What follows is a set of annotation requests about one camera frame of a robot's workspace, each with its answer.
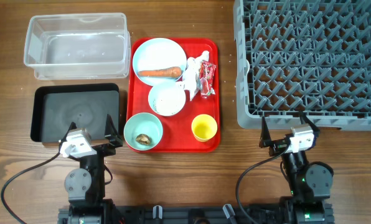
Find yellow plastic cup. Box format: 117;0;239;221
191;114;218;142

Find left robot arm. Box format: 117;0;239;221
57;115;125;224

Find light blue bowl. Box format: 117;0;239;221
148;82;186;116

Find white napkin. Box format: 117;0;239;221
176;50;209;101

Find red snack wrapper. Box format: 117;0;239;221
199;60;217;98

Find brown food scrap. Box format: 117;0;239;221
135;134;151;146

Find orange carrot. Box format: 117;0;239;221
138;67;182;78

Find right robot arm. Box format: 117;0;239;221
256;112;335;223

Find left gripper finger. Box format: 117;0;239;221
65;122;77;136
105;114;120;139

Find clear plastic bin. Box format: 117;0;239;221
24;12;131;80

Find light blue plate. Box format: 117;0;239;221
132;38;187;86

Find grey dishwasher rack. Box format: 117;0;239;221
233;0;371;131

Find white rice pile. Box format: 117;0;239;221
153;88;183;116

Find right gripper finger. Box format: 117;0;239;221
299;111;320;137
260;117;271;143

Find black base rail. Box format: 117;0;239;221
57;203;335;224

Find red serving tray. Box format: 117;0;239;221
126;38;220;153

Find black plastic tray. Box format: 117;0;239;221
31;83;120;143

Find pale green bowl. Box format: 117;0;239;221
123;113;163;151

